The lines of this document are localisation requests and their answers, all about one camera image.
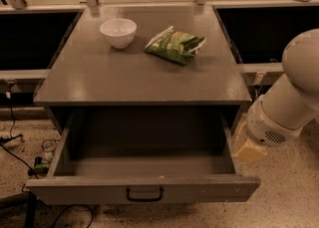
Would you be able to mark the grey top drawer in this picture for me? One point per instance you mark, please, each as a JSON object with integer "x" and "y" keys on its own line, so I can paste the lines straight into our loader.
{"x": 130, "y": 155}

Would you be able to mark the clear glass jar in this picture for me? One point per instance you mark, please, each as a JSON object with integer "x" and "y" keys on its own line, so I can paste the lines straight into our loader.
{"x": 48, "y": 147}

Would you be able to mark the black stand leg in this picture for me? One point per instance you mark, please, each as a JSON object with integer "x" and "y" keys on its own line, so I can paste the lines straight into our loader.
{"x": 25, "y": 198}

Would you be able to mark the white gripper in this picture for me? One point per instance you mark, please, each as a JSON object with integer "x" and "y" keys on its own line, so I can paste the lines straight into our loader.
{"x": 263, "y": 123}

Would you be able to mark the white ceramic bowl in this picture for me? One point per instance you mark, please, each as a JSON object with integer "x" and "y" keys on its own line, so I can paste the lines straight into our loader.
{"x": 119, "y": 32}

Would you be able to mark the grey drawer cabinet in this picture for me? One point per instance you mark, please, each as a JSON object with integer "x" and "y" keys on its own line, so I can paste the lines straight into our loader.
{"x": 89, "y": 72}

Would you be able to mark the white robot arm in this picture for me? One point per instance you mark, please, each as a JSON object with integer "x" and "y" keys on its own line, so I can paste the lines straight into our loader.
{"x": 278, "y": 116}

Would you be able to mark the green snack bag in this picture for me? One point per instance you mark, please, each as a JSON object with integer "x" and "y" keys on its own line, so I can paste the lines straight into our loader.
{"x": 175, "y": 46}

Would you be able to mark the green packet on floor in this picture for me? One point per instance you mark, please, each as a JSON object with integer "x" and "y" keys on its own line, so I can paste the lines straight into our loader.
{"x": 40, "y": 166}

